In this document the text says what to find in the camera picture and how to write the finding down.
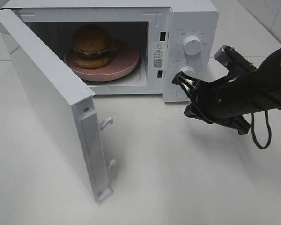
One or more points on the white warning label sticker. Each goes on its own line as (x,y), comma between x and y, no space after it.
(157,55)

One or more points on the white upper power knob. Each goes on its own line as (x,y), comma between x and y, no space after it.
(192,45)

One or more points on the burger with lettuce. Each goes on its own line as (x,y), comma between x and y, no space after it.
(92,46)

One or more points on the white microwave door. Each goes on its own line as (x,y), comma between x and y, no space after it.
(63,102)

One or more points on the black wrist camera with heatsink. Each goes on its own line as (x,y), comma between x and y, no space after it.
(235,63)

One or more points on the round white door-release button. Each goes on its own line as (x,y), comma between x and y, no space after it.
(181,94)

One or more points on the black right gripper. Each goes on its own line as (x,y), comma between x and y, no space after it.
(208,104)

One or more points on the pink round plate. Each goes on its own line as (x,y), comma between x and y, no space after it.
(123,61)

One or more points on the glass microwave turntable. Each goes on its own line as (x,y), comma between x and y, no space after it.
(131,78)

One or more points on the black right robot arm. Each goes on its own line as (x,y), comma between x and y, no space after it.
(244,90)

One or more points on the white timer knob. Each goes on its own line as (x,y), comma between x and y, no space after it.
(188,70)

